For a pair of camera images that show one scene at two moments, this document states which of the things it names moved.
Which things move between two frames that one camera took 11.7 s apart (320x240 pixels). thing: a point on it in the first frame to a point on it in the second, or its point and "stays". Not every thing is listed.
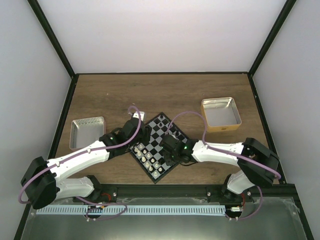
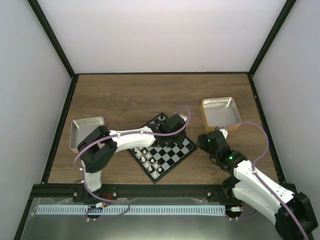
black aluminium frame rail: (282, 192) stays
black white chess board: (149, 155) stays
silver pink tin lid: (85, 131) stays
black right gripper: (168, 161) to (203, 142)
